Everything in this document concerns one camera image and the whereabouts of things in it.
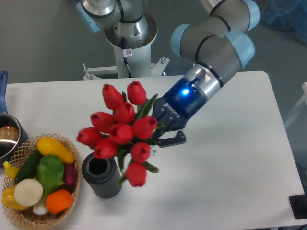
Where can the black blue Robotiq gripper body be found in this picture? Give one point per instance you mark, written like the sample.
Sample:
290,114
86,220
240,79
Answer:
184,100

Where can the red tulip bouquet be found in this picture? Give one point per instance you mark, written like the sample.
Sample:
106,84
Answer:
125,133

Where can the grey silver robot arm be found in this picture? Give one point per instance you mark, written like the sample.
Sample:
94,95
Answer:
218,48

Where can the dark grey ribbed vase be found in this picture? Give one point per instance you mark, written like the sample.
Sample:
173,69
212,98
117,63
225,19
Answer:
102,175

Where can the purple red radish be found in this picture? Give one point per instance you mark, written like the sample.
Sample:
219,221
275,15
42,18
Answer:
70,174

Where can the yellow squash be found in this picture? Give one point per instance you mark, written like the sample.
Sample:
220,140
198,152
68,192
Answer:
50,146

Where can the green bok choy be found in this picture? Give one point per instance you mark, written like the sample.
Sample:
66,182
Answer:
49,173

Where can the blue plastic bag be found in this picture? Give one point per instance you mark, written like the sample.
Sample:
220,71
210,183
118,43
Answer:
286,15

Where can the black device at table edge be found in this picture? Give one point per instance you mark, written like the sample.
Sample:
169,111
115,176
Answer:
299,206

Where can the orange fruit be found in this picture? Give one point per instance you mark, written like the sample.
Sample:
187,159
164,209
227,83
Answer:
58,201

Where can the dark green cucumber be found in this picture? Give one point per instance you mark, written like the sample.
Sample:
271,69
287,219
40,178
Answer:
28,169

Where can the white onion half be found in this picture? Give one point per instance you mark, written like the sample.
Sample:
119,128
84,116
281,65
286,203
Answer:
28,192

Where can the yellow banana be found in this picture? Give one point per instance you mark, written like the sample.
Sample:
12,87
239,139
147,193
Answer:
10,171

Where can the yellow bell pepper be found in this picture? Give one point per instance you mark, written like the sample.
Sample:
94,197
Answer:
8,199

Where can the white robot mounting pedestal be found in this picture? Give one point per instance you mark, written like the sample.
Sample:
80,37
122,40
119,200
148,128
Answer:
132,46

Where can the white frame at right edge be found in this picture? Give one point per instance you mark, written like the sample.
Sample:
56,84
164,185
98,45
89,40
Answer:
297,109

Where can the blue handled steel saucepan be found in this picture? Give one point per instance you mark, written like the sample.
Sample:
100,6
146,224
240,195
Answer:
12,134

